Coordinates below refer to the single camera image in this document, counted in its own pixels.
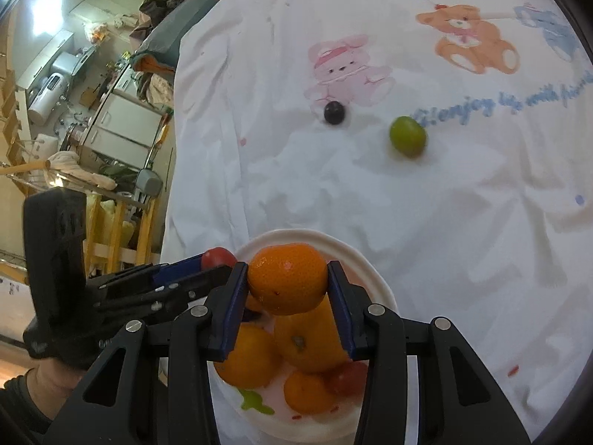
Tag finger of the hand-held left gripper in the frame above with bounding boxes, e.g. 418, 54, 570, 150
99, 254, 205, 298
95, 266, 233, 324

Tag wooden rack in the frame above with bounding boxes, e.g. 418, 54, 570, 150
83, 190, 160, 279

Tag large orange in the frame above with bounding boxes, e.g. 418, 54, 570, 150
273, 294, 350, 374

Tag small orange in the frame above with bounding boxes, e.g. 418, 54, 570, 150
284, 368, 339, 415

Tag person's left hand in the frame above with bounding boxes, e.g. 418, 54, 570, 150
25, 359, 91, 411

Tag red cherry tomato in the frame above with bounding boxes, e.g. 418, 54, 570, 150
201, 247, 238, 270
327, 360, 370, 397

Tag tall white cabinet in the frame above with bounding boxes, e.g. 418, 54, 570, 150
69, 0, 121, 29

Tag grey dustpan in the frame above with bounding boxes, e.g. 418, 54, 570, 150
134, 167, 163, 198

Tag white base cabinets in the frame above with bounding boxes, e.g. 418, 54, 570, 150
81, 62, 165, 170

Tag ceiling light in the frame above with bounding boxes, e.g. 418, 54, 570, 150
23, 0, 61, 33

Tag teal mattress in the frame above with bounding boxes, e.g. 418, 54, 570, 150
132, 0, 223, 72

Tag hanging plastic bag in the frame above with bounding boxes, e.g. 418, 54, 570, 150
82, 19, 109, 45

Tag white upper cabinets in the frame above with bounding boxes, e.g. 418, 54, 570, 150
16, 28, 77, 91

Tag range hood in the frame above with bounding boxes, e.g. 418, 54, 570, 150
49, 51, 86, 77

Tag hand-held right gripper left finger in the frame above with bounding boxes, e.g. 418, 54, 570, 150
56, 262, 251, 445

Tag person's left forearm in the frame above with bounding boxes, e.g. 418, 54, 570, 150
0, 373, 54, 439

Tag pink strawberry-print plate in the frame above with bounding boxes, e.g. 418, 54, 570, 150
206, 228, 399, 445

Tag white water heater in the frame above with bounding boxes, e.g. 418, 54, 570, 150
27, 72, 70, 126

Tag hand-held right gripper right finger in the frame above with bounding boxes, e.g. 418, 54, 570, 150
327, 260, 531, 445

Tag floral cloth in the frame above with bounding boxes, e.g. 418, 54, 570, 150
136, 72, 177, 112

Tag white printed blanket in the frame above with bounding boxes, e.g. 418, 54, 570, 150
160, 0, 593, 441

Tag green lime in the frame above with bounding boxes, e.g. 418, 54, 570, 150
388, 116, 427, 159

